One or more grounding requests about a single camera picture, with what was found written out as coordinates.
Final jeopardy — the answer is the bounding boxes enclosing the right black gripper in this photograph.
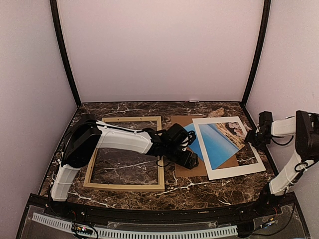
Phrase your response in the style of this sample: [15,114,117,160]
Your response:
[244,129,272,152]

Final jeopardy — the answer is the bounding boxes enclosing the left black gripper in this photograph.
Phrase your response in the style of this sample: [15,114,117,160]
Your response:
[164,143,198,169]

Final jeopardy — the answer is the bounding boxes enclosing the blue landscape photo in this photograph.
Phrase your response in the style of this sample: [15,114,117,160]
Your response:
[184,117,245,170]

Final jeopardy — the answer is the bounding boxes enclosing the light wooden picture frame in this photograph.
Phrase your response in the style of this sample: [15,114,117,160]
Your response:
[82,116,165,192]

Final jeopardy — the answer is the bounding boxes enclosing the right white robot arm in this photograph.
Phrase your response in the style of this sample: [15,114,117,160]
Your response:
[245,110,319,216]

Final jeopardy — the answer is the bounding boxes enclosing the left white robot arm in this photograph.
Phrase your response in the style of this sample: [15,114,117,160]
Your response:
[48,114,199,217]

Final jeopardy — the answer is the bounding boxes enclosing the small circuit board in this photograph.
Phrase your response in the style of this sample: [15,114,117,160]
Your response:
[71,224,93,237]

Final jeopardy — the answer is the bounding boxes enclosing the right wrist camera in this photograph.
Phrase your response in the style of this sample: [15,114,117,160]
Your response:
[258,111,273,129]

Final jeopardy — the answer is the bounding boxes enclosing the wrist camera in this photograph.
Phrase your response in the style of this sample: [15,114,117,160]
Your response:
[258,111,273,129]
[162,123,196,148]

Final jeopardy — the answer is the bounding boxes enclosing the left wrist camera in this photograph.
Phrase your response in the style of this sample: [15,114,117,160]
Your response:
[162,123,196,148]

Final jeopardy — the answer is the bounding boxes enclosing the right black corner post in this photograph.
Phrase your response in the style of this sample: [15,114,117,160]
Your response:
[241,0,271,108]

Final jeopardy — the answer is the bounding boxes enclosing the black corner post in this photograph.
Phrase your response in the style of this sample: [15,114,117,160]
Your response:
[49,0,82,107]
[241,0,271,108]

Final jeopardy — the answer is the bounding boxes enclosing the white slotted cable duct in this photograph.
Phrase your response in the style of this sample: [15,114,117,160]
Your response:
[31,213,238,239]

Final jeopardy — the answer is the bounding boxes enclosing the black front rail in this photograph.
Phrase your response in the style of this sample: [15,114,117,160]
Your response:
[27,193,295,225]

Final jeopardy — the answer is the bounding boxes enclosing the left black corner post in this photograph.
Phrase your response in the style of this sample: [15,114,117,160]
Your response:
[49,0,82,107]

